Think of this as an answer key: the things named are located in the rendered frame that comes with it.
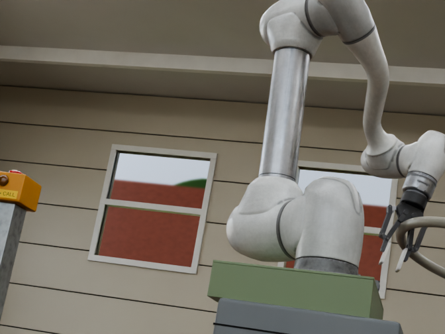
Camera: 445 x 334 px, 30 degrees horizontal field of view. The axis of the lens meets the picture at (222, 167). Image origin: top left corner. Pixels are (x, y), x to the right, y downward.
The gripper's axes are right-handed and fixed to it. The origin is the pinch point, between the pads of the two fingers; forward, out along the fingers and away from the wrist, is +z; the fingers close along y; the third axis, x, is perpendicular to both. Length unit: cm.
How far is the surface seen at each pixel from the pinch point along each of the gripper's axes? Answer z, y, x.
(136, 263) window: -98, -146, 711
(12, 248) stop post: 43, -98, -2
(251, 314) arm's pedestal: 41, -33, -48
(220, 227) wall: -170, -74, 682
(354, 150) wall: -303, 30, 633
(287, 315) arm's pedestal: 38, -26, -51
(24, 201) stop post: 31, -100, -7
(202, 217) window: -174, -97, 686
